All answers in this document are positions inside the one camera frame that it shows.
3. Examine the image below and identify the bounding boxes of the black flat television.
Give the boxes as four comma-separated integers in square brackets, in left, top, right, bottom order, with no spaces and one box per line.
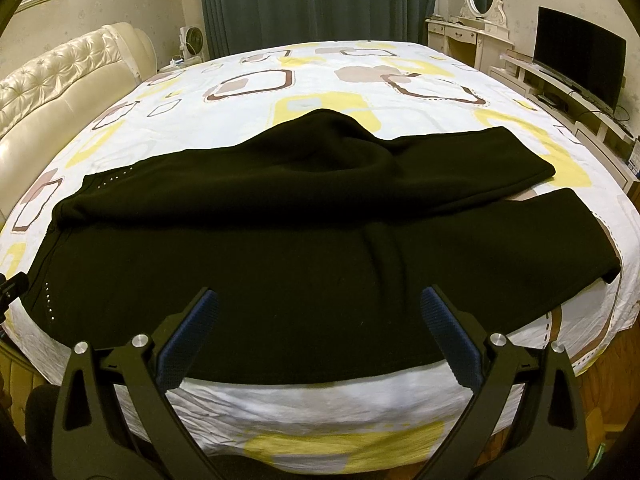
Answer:
[533,6,627,112]

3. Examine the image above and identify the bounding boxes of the dark green curtain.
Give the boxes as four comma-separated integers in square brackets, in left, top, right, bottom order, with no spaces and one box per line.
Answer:
[202,0,435,58]

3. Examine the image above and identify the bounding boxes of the patterned white bed sheet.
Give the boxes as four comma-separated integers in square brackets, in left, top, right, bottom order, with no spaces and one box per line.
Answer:
[1,41,639,474]

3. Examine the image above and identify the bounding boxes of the white vanity dresser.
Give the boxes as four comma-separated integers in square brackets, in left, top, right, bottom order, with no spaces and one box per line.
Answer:
[425,18,514,74]

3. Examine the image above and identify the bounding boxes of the cream tufted headboard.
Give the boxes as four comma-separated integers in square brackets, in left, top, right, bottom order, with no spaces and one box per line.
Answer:
[1,22,158,222]

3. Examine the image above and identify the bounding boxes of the small white desk fan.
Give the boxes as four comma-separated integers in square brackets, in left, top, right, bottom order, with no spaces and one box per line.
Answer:
[179,26,204,62]

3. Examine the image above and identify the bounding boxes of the black pants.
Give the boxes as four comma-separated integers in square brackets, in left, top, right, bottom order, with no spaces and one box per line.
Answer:
[22,110,620,385]

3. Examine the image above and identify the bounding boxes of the white tv console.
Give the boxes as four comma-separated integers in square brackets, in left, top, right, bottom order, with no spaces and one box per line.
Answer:
[488,54,639,200]

